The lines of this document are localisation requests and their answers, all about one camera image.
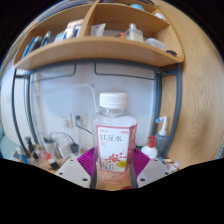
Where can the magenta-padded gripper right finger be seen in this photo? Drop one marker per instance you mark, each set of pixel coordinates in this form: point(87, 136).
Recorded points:
point(153, 170)

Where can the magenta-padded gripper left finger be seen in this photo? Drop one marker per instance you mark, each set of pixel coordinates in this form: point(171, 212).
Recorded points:
point(72, 171)

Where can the clear drink bottle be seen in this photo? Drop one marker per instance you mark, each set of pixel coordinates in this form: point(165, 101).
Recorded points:
point(114, 140)

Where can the white pump bottle, red pump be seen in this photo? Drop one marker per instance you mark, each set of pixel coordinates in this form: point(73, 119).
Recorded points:
point(150, 151)

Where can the clear blue spray bottle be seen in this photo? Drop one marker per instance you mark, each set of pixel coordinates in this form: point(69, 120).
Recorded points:
point(161, 138)

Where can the wooden shelf unit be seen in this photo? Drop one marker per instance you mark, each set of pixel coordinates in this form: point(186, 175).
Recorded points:
point(96, 48)

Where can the grey metal frame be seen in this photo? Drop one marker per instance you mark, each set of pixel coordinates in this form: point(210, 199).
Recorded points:
point(176, 100)

